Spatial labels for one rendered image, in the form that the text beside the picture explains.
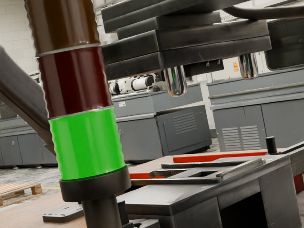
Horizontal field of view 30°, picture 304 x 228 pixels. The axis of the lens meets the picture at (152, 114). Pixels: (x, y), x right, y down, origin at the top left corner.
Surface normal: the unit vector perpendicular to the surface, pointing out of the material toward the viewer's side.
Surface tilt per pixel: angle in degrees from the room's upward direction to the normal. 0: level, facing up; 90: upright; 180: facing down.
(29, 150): 90
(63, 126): 76
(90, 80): 104
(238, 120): 90
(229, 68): 90
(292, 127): 90
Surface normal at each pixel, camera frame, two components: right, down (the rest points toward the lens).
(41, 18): -0.47, -0.11
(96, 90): 0.67, 0.15
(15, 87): 0.69, -0.06
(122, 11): -0.70, 0.18
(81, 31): 0.47, -0.30
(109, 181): 0.51, -0.05
